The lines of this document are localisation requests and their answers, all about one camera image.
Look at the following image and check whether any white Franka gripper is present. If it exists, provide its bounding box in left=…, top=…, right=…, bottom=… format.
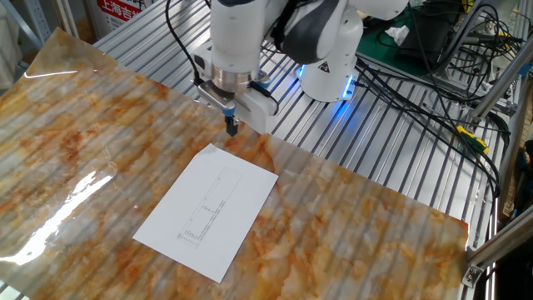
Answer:
left=192, top=41, right=280, bottom=138

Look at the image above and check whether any white printed paper sheet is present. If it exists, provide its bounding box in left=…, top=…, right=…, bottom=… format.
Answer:
left=132, top=142, right=280, bottom=284

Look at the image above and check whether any orange marble pattern sheet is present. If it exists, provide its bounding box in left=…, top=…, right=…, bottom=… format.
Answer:
left=0, top=27, right=471, bottom=300

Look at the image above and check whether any green mat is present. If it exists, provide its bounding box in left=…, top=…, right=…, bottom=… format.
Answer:
left=356, top=6, right=442, bottom=79

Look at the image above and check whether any red and white sign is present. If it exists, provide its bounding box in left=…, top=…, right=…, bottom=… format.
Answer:
left=87, top=0, right=147, bottom=37

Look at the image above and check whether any crumpled white tissue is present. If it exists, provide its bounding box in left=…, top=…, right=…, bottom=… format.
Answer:
left=383, top=24, right=411, bottom=46

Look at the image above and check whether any black box device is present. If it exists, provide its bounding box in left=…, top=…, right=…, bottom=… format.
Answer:
left=395, top=3, right=453, bottom=63

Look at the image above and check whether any grey perforated rack upright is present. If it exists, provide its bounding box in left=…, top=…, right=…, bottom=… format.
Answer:
left=22, top=0, right=52, bottom=45

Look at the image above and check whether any silver camera with blue cap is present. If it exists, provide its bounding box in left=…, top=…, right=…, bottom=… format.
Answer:
left=196, top=79, right=237, bottom=118

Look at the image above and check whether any black camera cable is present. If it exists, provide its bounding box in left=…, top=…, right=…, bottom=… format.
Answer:
left=248, top=80, right=281, bottom=117

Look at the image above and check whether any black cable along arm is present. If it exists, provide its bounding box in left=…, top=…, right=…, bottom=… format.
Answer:
left=164, top=0, right=204, bottom=87

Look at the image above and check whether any aluminium frame post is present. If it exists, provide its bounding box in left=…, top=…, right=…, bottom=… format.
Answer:
left=469, top=43, right=533, bottom=123
left=52, top=0, right=80, bottom=39

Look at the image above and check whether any yellow green handled screwdriver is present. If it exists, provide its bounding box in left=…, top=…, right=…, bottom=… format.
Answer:
left=422, top=102, right=491, bottom=155

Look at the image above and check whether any grey metal post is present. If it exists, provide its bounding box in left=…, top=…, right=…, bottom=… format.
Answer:
left=435, top=0, right=487, bottom=77

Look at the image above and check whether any black cable bundle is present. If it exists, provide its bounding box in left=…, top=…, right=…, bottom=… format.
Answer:
left=353, top=0, right=526, bottom=201

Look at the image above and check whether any metal corner bracket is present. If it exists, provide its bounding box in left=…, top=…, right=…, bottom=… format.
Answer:
left=461, top=264, right=485, bottom=289

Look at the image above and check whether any aluminium frame beam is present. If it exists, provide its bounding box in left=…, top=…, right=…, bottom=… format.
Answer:
left=465, top=206, right=533, bottom=272

